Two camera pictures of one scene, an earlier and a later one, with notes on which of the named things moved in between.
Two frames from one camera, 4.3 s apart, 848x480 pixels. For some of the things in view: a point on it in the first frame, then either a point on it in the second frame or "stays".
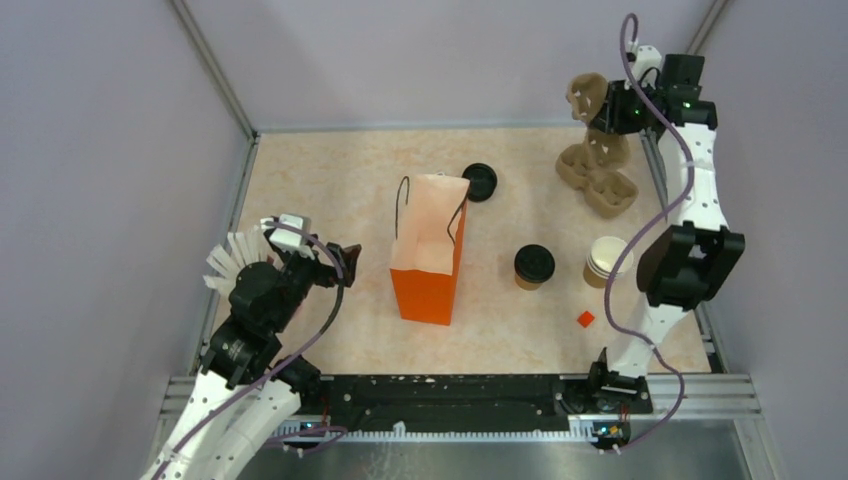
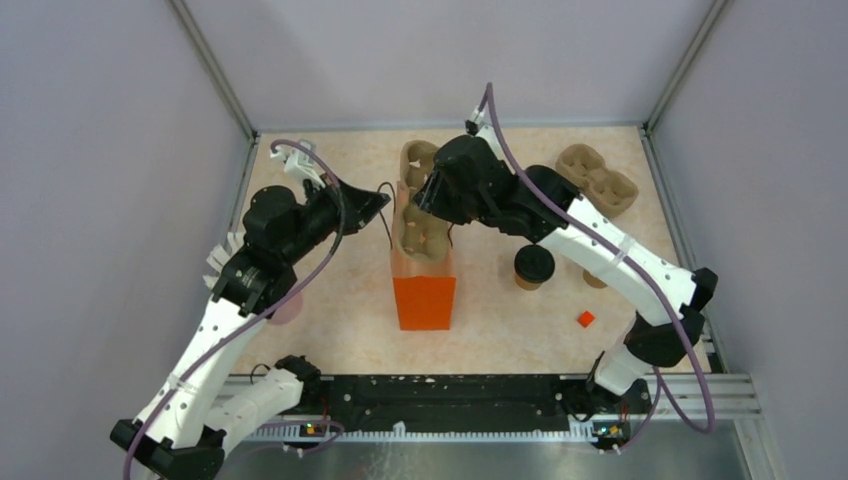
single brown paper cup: (528, 286) stays
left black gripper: (345, 259) → (360, 206)
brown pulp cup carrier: (607, 192) stays
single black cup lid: (534, 263) stays
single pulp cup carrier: (586, 96) → (421, 243)
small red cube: (585, 319) stays
